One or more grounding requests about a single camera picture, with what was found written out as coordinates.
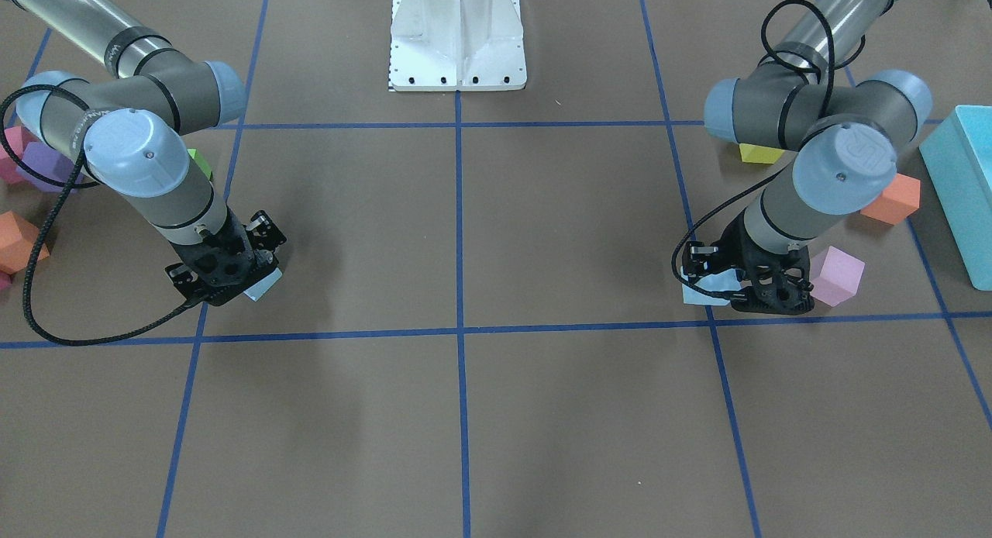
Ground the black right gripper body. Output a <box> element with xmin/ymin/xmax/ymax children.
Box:
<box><xmin>164</xmin><ymin>210</ymin><xmax>287</xmax><ymax>306</ymax></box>

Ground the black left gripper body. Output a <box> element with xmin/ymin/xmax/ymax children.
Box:
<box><xmin>680</xmin><ymin>214</ymin><xmax>815</xmax><ymax>316</ymax></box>

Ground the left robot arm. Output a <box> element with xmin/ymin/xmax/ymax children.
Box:
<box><xmin>672</xmin><ymin>0</ymin><xmax>933</xmax><ymax>316</ymax></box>

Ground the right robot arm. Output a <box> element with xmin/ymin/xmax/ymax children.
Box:
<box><xmin>7</xmin><ymin>0</ymin><xmax>286</xmax><ymax>306</ymax></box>

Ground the pink foam block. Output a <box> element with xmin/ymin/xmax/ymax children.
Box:
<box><xmin>0</xmin><ymin>126</ymin><xmax>40</xmax><ymax>185</ymax></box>
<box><xmin>809</xmin><ymin>247</ymin><xmax>866</xmax><ymax>306</ymax></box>

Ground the green foam block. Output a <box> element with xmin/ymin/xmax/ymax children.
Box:
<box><xmin>188</xmin><ymin>148</ymin><xmax>214</xmax><ymax>181</ymax></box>

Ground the yellow foam block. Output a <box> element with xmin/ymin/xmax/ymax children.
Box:
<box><xmin>738</xmin><ymin>143</ymin><xmax>784</xmax><ymax>166</ymax></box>

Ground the orange foam block near tray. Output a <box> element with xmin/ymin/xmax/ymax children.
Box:
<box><xmin>1</xmin><ymin>212</ymin><xmax>40</xmax><ymax>275</ymax></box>

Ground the purple foam block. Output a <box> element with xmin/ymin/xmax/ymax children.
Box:
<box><xmin>15</xmin><ymin>142</ymin><xmax>74</xmax><ymax>193</ymax></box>

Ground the teal plastic tray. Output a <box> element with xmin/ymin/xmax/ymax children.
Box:
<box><xmin>920</xmin><ymin>105</ymin><xmax>991</xmax><ymax>291</ymax></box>

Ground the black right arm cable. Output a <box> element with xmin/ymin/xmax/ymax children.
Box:
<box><xmin>0</xmin><ymin>84</ymin><xmax>195</xmax><ymax>347</ymax></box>

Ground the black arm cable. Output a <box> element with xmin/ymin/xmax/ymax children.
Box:
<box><xmin>0</xmin><ymin>84</ymin><xmax>195</xmax><ymax>347</ymax></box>
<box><xmin>671</xmin><ymin>0</ymin><xmax>867</xmax><ymax>300</ymax></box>

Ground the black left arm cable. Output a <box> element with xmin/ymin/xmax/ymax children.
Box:
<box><xmin>671</xmin><ymin>0</ymin><xmax>867</xmax><ymax>300</ymax></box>

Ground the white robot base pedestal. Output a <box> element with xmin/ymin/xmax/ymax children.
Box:
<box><xmin>387</xmin><ymin>0</ymin><xmax>528</xmax><ymax>92</ymax></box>

